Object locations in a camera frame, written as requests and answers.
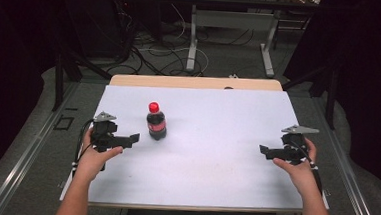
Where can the black floor socket frame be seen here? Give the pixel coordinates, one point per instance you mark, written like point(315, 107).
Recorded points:
point(63, 123)

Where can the person's left hand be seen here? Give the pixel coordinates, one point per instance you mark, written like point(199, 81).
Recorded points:
point(91, 161)

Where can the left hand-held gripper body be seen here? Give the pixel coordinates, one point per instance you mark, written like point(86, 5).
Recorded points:
point(103, 132)

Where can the person's right hand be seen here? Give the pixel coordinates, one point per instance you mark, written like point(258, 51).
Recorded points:
point(299, 177)

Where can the red-capped dark soda bottle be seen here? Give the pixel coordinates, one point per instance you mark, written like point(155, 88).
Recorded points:
point(156, 125)

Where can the white metal desk frame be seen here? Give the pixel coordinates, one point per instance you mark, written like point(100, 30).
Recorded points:
point(230, 19)

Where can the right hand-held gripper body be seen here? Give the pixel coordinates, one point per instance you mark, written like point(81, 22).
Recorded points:
point(293, 147)

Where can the black metal stand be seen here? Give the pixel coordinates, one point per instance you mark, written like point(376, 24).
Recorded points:
point(60, 79)
point(331, 96)

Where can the metal floor rail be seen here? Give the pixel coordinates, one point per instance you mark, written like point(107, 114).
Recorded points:
point(25, 157)
point(348, 177)

